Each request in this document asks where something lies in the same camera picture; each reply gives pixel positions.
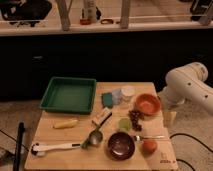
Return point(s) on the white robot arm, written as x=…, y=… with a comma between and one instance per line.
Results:
x=188, y=83

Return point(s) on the green plastic tray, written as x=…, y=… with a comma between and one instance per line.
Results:
x=69, y=95

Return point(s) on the green sponge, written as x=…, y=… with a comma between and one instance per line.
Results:
x=107, y=100

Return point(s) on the clear plastic cup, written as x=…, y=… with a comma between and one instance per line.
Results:
x=116, y=96

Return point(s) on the bunch of dark grapes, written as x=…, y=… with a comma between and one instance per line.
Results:
x=135, y=116

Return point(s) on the green apple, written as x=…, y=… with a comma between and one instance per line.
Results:
x=125, y=125

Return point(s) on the orange bowl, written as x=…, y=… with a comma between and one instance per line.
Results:
x=148, y=104

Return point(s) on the wooden board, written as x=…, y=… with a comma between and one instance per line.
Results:
x=96, y=158

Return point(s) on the yellow corn cob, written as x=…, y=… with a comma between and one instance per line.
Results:
x=66, y=124

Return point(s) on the metal spoon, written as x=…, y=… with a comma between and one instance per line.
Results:
x=138, y=138

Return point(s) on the dark purple bowl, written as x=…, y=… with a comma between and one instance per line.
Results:
x=120, y=146

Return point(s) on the orange tomato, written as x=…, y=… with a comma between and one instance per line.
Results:
x=149, y=146

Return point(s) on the white bottle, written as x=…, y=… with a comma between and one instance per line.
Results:
x=90, y=10

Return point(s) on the black pole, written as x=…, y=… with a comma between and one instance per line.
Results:
x=17, y=159

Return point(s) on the black bag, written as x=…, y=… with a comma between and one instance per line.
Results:
x=25, y=12

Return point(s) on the metal scoop green handle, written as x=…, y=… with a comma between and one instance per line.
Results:
x=94, y=138

